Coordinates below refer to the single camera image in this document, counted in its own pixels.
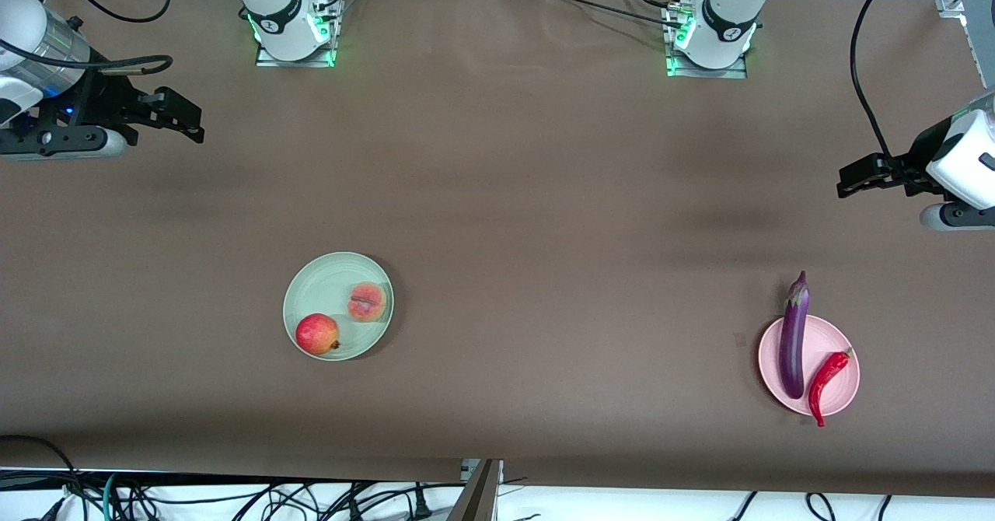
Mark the purple eggplant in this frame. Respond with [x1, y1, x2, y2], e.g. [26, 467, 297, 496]
[778, 270, 812, 400]

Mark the red chili pepper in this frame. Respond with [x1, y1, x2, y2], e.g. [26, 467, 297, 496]
[807, 347, 855, 428]

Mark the red pomegranate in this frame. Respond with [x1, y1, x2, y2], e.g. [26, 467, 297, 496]
[294, 313, 342, 357]

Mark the peach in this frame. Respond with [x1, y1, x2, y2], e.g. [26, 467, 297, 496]
[347, 281, 389, 323]

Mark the pink plate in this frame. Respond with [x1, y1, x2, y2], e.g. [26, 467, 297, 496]
[757, 313, 861, 418]

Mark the light green plate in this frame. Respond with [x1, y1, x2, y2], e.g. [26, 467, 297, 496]
[281, 250, 396, 362]

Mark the brown table cover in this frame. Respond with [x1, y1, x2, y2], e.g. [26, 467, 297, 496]
[0, 0, 995, 498]

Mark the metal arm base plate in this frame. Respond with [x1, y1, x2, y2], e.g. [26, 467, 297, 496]
[254, 0, 345, 69]
[664, 4, 749, 81]

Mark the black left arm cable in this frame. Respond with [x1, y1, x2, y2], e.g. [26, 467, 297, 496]
[849, 0, 912, 161]

